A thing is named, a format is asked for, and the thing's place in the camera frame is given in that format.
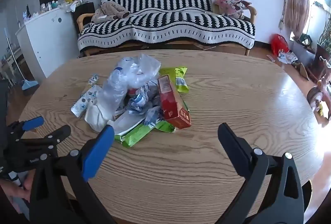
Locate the white cabinet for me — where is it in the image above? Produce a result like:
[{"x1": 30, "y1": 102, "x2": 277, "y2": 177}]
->
[{"x1": 16, "y1": 4, "x2": 81, "y2": 79}]

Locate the red plastic bag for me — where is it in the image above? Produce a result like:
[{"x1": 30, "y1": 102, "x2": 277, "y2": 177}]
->
[{"x1": 270, "y1": 34, "x2": 290, "y2": 57}]

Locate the dark low stand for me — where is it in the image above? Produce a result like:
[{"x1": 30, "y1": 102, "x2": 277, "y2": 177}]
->
[{"x1": 289, "y1": 31, "x2": 316, "y2": 64}]

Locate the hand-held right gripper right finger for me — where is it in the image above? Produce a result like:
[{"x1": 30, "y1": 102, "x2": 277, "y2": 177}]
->
[{"x1": 218, "y1": 123, "x2": 306, "y2": 224}]

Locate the white tissue paper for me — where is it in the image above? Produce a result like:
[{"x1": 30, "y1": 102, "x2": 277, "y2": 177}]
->
[{"x1": 84, "y1": 102, "x2": 116, "y2": 133}]

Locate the row of small bottles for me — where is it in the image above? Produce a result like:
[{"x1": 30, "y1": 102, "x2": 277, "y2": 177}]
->
[{"x1": 40, "y1": 0, "x2": 62, "y2": 11}]

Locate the pink tricycle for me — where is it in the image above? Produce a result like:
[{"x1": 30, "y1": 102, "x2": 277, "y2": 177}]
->
[{"x1": 306, "y1": 56, "x2": 331, "y2": 121}]

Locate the potted green plant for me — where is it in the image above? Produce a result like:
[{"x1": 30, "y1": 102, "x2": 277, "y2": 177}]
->
[{"x1": 312, "y1": 23, "x2": 331, "y2": 77}]

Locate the pink cartoon pillow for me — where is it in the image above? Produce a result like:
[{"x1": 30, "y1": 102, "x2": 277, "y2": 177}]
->
[{"x1": 212, "y1": 0, "x2": 252, "y2": 20}]

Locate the black white striped sofa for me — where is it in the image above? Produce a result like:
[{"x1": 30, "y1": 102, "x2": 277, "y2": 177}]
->
[{"x1": 78, "y1": 0, "x2": 256, "y2": 53}]

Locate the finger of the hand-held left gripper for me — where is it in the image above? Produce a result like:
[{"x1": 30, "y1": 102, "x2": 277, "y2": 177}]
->
[
  {"x1": 16, "y1": 125, "x2": 72, "y2": 152},
  {"x1": 6, "y1": 117, "x2": 45, "y2": 137}
]

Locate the large green snack packet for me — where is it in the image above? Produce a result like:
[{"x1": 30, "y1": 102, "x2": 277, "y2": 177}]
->
[{"x1": 114, "y1": 120, "x2": 178, "y2": 148}]

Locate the black square box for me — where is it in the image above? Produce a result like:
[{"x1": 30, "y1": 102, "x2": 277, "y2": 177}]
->
[{"x1": 71, "y1": 2, "x2": 95, "y2": 31}]

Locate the pile of scattered papers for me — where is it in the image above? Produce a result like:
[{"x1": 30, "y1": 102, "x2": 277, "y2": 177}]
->
[{"x1": 267, "y1": 52, "x2": 300, "y2": 66}]

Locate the crushed clear plastic bottle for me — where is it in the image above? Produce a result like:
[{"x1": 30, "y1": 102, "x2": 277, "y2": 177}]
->
[{"x1": 97, "y1": 60, "x2": 135, "y2": 121}]

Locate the cardboard piece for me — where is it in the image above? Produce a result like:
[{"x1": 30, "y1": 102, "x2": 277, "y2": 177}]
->
[{"x1": 297, "y1": 62, "x2": 310, "y2": 80}]

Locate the small silver wrapper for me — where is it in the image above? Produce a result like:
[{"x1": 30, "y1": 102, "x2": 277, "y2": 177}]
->
[{"x1": 87, "y1": 73, "x2": 100, "y2": 86}]

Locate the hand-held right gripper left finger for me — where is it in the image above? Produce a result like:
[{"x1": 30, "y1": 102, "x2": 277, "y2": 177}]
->
[{"x1": 29, "y1": 124, "x2": 115, "y2": 224}]

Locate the red cardboard box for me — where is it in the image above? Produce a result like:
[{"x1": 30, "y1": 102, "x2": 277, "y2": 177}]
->
[{"x1": 157, "y1": 74, "x2": 192, "y2": 129}]

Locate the clear plastic bag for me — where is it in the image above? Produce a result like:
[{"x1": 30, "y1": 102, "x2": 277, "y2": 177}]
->
[{"x1": 121, "y1": 53, "x2": 161, "y2": 90}]

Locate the white blue printed wrapper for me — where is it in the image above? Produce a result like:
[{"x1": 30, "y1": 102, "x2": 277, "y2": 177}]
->
[{"x1": 71, "y1": 84, "x2": 104, "y2": 118}]

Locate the person's left hand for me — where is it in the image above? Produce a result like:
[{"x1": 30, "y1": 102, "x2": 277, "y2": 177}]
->
[{"x1": 0, "y1": 171, "x2": 34, "y2": 206}]

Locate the brown fleece garment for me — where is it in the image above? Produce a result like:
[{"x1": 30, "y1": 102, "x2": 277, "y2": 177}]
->
[{"x1": 91, "y1": 1, "x2": 130, "y2": 25}]

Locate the small green snack packet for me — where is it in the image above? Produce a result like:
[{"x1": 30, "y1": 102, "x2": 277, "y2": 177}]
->
[{"x1": 159, "y1": 66, "x2": 190, "y2": 94}]

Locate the wooden frame sofa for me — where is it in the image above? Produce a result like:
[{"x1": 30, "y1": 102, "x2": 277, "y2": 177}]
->
[{"x1": 76, "y1": 4, "x2": 258, "y2": 57}]

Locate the crumpled blue white wrapper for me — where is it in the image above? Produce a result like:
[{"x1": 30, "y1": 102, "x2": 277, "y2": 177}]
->
[{"x1": 127, "y1": 84, "x2": 162, "y2": 126}]

